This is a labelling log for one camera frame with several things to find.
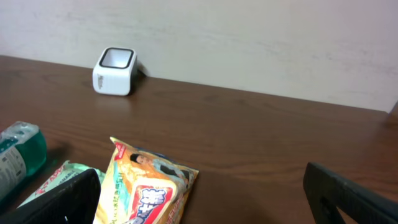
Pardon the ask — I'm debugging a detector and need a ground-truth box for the green flushable wipes pack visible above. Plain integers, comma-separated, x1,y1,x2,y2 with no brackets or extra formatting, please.
19,161,91,207

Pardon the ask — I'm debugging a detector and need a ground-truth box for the teal mouthwash bottle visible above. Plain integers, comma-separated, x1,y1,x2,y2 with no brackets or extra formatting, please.
1,121,47,201

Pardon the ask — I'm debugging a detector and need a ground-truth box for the white barcode scanner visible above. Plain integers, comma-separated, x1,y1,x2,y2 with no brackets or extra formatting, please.
92,47,137,96

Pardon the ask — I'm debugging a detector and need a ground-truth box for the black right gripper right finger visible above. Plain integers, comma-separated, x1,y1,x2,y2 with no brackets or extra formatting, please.
303,162,397,224

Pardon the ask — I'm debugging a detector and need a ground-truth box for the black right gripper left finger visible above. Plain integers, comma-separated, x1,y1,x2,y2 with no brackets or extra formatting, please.
1,169,101,224

